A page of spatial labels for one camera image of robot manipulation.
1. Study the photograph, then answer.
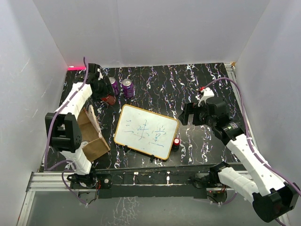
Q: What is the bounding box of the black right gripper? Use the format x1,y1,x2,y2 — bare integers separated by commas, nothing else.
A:
178,102,215,128

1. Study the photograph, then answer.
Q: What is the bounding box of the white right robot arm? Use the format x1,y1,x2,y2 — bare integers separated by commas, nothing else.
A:
178,97,299,223

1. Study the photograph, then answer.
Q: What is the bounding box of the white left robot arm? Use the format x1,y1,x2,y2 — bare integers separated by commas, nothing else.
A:
45,63,113,188

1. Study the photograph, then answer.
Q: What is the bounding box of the brown canvas bag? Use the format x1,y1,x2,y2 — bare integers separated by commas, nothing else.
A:
77,105,111,162

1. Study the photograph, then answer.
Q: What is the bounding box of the red light strip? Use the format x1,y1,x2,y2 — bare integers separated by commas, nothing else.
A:
68,66,86,71

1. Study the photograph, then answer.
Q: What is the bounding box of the yellow framed whiteboard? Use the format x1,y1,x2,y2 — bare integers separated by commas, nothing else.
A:
114,104,179,160

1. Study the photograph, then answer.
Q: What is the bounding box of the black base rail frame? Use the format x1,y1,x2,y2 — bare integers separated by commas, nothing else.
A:
68,162,243,201

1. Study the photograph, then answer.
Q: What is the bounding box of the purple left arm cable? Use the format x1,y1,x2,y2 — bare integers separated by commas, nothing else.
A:
44,56,91,205

